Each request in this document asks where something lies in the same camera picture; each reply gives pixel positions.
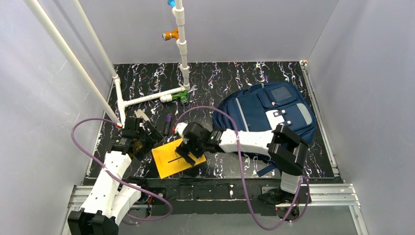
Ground blue pipe fitting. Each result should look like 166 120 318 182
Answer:
167 0 176 8

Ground white PVC pipe frame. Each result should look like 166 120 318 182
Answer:
23 0 192 125

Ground silver wrench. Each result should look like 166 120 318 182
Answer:
188 85 198 92

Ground beige and grey stapler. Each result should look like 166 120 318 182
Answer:
134 109 151 126

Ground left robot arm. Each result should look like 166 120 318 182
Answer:
68 117 163 235

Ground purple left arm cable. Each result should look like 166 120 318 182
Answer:
71 117 173 226

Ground yellow book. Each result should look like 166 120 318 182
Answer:
151 139 207 179

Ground orange hose nozzle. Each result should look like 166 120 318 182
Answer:
162 28 180 41

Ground green hose nozzle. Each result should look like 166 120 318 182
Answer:
171 90 188 105

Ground navy blue backpack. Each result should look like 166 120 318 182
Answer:
212 81 318 177

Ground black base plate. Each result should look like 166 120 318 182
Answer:
145 178 311 216

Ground purple cylinder object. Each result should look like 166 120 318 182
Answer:
163 114 173 136

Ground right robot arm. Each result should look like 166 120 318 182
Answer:
174 122 309 204

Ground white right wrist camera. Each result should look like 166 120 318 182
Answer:
173 122 188 138

